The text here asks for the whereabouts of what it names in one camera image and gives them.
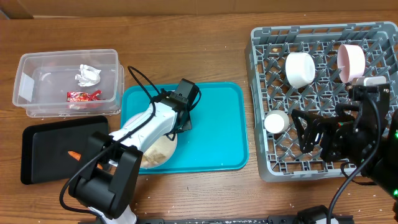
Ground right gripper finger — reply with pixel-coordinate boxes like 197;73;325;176
291;109;342;152
335;103;360;117

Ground small white cup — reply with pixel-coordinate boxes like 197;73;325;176
264;110;290;134

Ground pink white bowl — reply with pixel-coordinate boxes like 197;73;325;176
337;44;366;83

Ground white saucer bowl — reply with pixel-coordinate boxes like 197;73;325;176
285;52;315;89

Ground white plate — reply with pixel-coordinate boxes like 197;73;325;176
113;110;177;169

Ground white napkin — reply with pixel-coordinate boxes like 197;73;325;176
75;64;101;87

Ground red snack wrapper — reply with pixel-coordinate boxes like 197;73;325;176
67;90;102;102

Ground orange carrot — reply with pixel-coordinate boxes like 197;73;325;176
68;151;103;169

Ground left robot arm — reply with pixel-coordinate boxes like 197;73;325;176
62;79;201;223

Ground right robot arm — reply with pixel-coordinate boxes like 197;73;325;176
291;83;397;198

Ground grey dishwasher rack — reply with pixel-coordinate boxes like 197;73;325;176
245;22;397;182

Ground teal serving tray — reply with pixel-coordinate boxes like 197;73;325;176
140;82;249;175

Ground clear plastic bin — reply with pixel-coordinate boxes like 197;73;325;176
12;49;124;118

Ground black tray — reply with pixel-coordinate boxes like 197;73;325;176
21;116;109;185

